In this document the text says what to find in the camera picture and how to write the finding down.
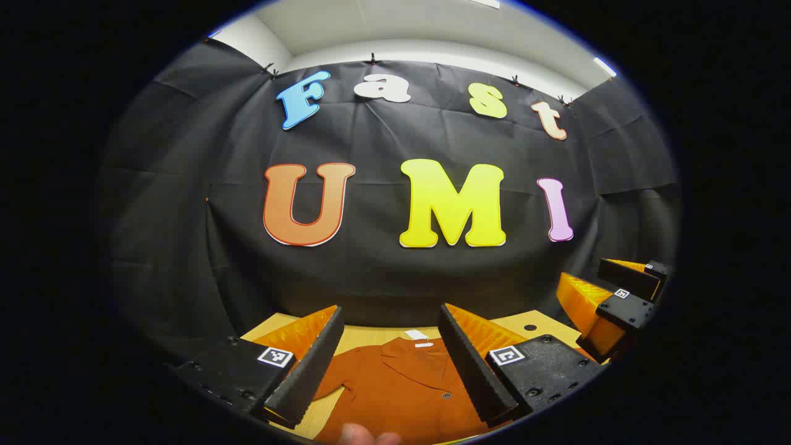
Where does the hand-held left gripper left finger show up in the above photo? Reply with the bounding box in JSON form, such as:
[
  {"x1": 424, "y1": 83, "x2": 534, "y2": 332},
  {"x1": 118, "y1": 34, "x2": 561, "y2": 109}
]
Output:
[{"x1": 175, "y1": 305, "x2": 345, "y2": 431}]

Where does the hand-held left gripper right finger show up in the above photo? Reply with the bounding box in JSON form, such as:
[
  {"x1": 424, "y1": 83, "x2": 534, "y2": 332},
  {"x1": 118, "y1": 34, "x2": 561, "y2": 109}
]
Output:
[{"x1": 438, "y1": 303, "x2": 609, "y2": 428}]

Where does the orange shirt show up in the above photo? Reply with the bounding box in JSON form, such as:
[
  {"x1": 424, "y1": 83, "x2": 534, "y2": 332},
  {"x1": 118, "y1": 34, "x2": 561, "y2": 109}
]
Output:
[{"x1": 312, "y1": 337, "x2": 514, "y2": 445}]

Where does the black backdrop cloth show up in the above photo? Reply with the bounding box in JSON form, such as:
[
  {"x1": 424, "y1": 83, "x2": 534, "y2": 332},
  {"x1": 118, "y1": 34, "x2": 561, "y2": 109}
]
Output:
[{"x1": 99, "y1": 40, "x2": 683, "y2": 371}]

